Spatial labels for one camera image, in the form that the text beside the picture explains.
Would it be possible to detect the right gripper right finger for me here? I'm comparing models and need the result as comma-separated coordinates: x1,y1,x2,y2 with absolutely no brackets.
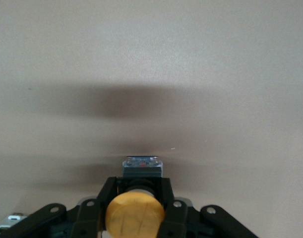
157,177,260,238

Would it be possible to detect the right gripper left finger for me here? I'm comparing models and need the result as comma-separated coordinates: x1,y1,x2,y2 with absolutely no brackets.
0,177,118,238

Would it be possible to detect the yellow mushroom push button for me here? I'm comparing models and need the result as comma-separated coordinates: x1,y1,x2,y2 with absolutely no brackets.
105,156,166,238

